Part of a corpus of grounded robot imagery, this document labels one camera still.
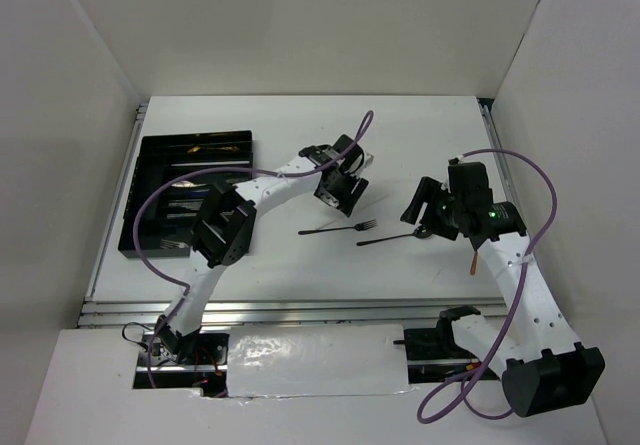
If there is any aluminium table frame rail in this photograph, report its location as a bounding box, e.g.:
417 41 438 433
78 96 505 328

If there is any black spoon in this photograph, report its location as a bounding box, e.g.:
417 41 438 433
356 226 432 247

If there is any black cutlery tray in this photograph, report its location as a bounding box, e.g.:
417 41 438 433
118 130 253 259

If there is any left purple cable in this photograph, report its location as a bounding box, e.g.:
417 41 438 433
131 110 375 391

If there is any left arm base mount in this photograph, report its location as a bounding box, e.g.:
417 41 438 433
121 322 230 398

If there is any silver ornate fork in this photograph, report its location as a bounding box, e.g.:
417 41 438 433
160 239 190 249

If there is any purple cable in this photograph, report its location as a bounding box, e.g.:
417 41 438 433
417 148 558 425
131 110 375 391

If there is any black fork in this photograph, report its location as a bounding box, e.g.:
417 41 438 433
297 219 378 236

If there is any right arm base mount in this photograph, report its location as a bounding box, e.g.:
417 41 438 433
394 305 506 385

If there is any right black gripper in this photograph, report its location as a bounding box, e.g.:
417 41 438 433
400 175 465 241

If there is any gold spoon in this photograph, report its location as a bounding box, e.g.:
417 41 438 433
187 145 243 154

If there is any silver table knife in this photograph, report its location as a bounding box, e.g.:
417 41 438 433
172 180 206 189

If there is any copper fork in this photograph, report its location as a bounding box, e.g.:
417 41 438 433
469 251 479 276

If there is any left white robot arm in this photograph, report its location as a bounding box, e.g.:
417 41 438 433
156 135 374 364

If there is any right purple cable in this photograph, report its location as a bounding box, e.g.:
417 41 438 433
417 148 558 425

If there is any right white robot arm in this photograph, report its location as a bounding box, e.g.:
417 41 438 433
401 159 605 417

